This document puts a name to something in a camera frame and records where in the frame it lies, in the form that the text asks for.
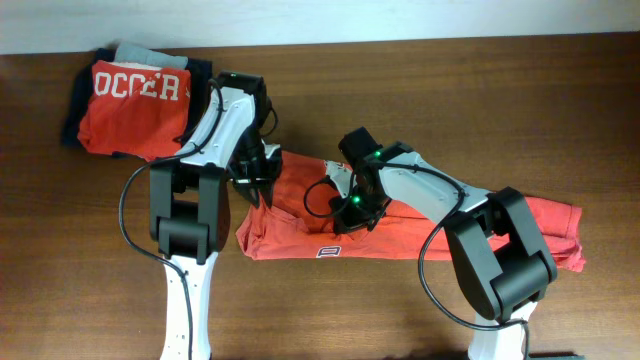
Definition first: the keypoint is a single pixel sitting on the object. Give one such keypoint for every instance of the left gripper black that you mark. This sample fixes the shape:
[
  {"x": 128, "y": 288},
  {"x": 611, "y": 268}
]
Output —
[{"x": 265, "y": 180}]

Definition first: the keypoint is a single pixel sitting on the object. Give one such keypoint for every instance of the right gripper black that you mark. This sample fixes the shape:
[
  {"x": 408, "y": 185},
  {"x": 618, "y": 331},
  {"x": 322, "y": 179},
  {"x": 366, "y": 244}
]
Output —
[{"x": 348, "y": 222}]

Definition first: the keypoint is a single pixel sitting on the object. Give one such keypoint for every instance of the salmon red t-shirt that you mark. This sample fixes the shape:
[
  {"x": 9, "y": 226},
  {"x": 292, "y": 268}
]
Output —
[{"x": 285, "y": 230}]

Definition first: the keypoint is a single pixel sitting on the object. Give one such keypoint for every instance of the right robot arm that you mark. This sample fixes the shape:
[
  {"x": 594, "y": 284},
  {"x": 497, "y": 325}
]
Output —
[{"x": 502, "y": 263}]

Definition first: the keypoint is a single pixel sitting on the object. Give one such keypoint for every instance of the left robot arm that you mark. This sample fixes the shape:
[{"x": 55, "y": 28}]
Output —
[{"x": 189, "y": 201}]

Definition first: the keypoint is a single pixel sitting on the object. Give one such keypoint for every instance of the folded grey garment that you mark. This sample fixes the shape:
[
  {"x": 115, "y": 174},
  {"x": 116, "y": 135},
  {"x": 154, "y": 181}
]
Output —
[{"x": 131, "y": 53}]

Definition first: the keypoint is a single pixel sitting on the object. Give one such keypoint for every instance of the folded navy blue garment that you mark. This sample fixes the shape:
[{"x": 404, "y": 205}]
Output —
[{"x": 200, "y": 70}]

